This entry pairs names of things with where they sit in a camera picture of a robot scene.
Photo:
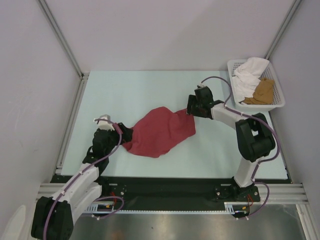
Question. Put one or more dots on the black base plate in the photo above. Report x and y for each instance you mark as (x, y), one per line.
(170, 194)

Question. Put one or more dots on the white tank top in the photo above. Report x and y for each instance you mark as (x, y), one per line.
(246, 77)

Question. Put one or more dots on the white cable duct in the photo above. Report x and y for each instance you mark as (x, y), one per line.
(227, 209)

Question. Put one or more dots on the red tank top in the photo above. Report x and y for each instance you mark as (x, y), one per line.
(159, 131)

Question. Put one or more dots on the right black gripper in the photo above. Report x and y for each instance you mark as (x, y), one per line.
(192, 101)

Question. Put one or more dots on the right aluminium frame post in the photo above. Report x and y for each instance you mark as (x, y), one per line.
(293, 10)

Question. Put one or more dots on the left aluminium frame post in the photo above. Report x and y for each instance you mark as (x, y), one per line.
(80, 86)

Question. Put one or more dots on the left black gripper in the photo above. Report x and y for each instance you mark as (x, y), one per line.
(127, 133)

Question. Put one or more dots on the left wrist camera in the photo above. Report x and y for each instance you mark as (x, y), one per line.
(104, 123)

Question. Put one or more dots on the white plastic basket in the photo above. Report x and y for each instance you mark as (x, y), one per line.
(269, 72)

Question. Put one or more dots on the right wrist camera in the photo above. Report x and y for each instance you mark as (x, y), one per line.
(201, 87)

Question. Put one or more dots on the tan tank top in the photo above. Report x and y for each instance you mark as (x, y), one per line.
(263, 94)

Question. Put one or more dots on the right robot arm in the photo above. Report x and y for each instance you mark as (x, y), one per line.
(255, 140)

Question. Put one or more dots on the aluminium frame post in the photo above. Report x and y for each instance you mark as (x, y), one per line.
(80, 86)
(293, 10)

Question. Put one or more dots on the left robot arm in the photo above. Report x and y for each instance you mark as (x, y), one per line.
(55, 216)

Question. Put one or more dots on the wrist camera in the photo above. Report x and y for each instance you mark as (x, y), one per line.
(201, 87)
(104, 123)

